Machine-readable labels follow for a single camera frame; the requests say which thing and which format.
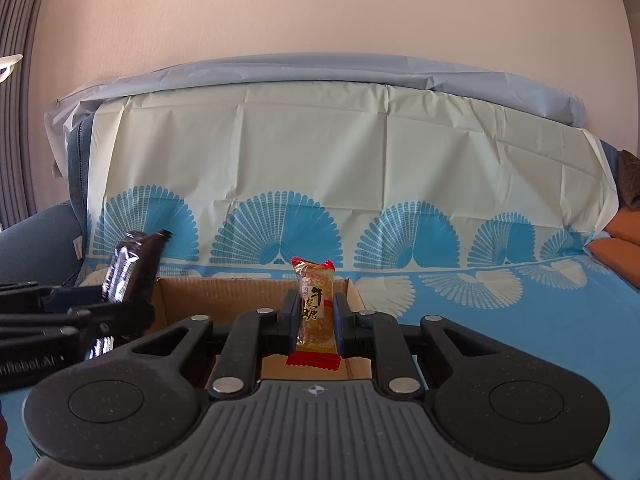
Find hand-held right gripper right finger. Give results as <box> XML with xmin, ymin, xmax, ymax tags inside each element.
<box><xmin>334</xmin><ymin>291</ymin><xmax>508</xmax><ymax>401</ymax></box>

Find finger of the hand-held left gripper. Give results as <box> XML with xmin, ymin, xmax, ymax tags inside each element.
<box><xmin>0</xmin><ymin>302</ymin><xmax>156</xmax><ymax>361</ymax></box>
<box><xmin>0</xmin><ymin>282</ymin><xmax>108</xmax><ymax>317</ymax></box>

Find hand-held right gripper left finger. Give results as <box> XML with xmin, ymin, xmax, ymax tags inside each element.
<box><xmin>125</xmin><ymin>290</ymin><xmax>301</xmax><ymax>401</ymax></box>

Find gold candy packet red ends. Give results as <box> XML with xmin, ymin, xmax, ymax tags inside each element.
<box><xmin>285</xmin><ymin>256</ymin><xmax>343</xmax><ymax>372</ymax></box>

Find dark brown chocolate bar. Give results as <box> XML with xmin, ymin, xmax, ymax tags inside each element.
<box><xmin>87</xmin><ymin>230</ymin><xmax>173</xmax><ymax>361</ymax></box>

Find brown cardboard box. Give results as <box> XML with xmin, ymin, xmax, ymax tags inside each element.
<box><xmin>150</xmin><ymin>276</ymin><xmax>373</xmax><ymax>381</ymax></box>

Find grey curtain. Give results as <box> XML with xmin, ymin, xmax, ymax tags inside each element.
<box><xmin>0</xmin><ymin>0</ymin><xmax>56</xmax><ymax>231</ymax></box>

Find blue white fan-print sheet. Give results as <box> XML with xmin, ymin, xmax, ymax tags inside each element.
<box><xmin>0</xmin><ymin>80</ymin><xmax>640</xmax><ymax>480</ymax></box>

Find orange cushion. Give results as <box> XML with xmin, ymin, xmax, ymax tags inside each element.
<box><xmin>585</xmin><ymin>237</ymin><xmax>640</xmax><ymax>288</ymax></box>
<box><xmin>604</xmin><ymin>207</ymin><xmax>640</xmax><ymax>247</ymax></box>

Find brown cushion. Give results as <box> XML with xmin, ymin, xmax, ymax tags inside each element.
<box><xmin>616</xmin><ymin>149</ymin><xmax>640</xmax><ymax>211</ymax></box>

